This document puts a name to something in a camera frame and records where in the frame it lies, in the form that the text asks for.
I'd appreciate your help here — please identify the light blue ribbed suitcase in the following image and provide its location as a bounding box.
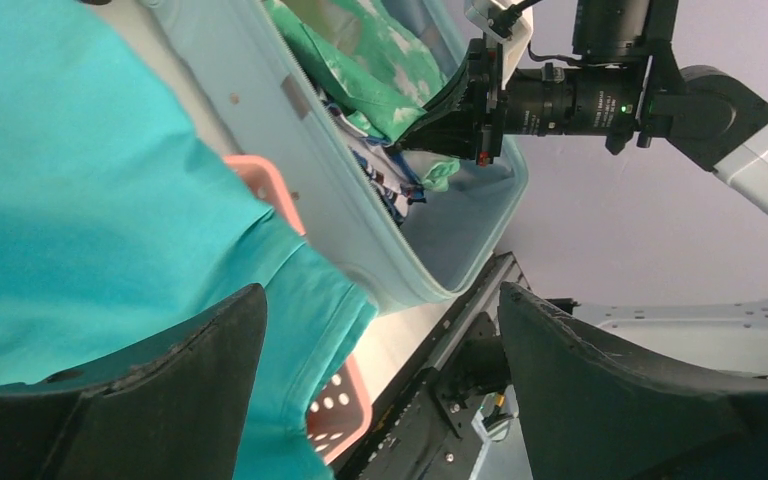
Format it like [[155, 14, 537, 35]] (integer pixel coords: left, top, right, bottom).
[[79, 0, 531, 316]]

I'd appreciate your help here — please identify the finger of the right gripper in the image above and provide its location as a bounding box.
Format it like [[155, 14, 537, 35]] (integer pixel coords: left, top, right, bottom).
[[393, 92, 480, 161]]

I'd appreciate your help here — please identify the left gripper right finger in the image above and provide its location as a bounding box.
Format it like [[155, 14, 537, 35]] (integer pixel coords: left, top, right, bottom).
[[498, 282, 768, 479]]

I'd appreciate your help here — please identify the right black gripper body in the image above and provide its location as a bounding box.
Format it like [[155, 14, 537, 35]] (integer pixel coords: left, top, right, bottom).
[[466, 39, 647, 166]]

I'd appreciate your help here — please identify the black mounting rail base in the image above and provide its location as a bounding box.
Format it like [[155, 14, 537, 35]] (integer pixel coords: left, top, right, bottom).
[[332, 253, 528, 479]]

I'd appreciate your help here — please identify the teal shirt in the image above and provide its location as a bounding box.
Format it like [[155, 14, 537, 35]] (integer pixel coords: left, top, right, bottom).
[[0, 0, 380, 480]]

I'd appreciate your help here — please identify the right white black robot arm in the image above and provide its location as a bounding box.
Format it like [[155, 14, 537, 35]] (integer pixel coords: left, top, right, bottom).
[[395, 1, 768, 380]]

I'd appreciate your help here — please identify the pink perforated plastic basket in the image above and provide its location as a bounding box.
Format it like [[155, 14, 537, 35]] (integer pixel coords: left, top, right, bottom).
[[224, 155, 377, 479]]

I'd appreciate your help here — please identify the blue white striped garment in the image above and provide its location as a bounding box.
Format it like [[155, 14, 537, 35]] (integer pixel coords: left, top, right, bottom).
[[321, 99, 426, 226]]

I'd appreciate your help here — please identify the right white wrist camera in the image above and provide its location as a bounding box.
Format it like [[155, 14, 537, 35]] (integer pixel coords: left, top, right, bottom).
[[464, 0, 537, 89]]

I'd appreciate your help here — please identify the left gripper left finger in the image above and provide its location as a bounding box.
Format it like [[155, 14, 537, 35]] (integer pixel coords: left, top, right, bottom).
[[0, 284, 267, 479]]

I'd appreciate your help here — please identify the green white patterned garment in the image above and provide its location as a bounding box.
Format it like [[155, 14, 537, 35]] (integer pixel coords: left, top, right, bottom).
[[264, 1, 460, 192]]

